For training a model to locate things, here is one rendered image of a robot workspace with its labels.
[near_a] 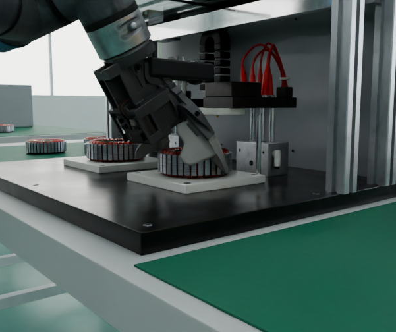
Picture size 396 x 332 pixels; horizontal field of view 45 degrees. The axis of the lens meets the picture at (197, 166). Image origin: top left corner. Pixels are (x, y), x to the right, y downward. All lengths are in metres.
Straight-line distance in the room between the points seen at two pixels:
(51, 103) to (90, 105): 0.48
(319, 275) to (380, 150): 0.36
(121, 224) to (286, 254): 0.16
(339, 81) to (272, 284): 0.35
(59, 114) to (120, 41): 5.12
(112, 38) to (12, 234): 0.27
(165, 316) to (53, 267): 0.21
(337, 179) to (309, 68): 0.29
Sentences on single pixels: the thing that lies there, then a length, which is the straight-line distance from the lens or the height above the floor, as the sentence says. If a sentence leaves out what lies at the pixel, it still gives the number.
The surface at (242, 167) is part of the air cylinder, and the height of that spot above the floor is 0.78.
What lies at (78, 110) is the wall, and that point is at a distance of 5.81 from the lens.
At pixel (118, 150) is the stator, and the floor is 0.80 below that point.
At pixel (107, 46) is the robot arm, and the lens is 0.62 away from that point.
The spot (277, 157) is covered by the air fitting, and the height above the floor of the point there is 0.80.
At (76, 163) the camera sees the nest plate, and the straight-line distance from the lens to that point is 0.90.
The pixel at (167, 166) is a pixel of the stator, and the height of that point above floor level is 0.80.
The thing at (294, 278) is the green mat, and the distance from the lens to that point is 0.39.
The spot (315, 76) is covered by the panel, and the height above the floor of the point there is 0.94.
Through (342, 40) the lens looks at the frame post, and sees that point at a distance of 0.66.
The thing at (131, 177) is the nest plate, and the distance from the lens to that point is 0.73.
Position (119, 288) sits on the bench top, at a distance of 0.40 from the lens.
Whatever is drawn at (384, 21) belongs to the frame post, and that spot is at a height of 1.00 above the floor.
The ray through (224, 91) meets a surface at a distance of 0.73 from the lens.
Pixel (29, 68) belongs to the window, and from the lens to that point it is 5.61.
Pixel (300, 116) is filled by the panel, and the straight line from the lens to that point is 0.89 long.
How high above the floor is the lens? 0.88
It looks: 7 degrees down
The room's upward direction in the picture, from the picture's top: straight up
